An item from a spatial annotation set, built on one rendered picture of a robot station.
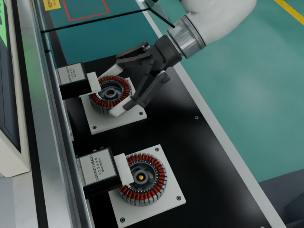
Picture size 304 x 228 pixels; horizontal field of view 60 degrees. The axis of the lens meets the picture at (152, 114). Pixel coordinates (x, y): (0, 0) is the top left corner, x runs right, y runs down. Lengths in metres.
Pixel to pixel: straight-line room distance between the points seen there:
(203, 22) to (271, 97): 1.35
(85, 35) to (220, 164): 0.65
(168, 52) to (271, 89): 1.41
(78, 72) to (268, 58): 1.76
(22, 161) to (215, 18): 0.49
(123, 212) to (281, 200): 1.08
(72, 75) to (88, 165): 0.23
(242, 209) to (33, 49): 0.50
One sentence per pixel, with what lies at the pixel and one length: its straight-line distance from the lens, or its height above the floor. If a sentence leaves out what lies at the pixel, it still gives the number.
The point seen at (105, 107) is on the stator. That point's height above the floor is 0.83.
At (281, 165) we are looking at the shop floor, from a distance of 1.65.
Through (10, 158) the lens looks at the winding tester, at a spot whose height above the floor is 1.15.
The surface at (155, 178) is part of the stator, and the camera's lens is 0.57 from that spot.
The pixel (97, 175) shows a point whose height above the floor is 0.92.
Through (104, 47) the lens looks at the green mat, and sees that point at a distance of 0.95.
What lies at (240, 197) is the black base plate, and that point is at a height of 0.77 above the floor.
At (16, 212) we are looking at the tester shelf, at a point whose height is 1.11.
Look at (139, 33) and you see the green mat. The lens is 1.00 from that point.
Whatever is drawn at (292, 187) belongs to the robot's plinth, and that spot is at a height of 0.02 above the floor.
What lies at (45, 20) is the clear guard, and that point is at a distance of 0.53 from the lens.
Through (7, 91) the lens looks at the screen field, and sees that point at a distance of 0.29.
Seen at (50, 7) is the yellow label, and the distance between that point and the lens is 0.56.
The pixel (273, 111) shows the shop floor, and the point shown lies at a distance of 1.85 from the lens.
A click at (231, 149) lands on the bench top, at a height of 0.75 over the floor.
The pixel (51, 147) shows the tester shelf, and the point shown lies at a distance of 0.28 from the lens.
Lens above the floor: 1.34
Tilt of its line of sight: 54 degrees down
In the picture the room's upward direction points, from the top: straight up
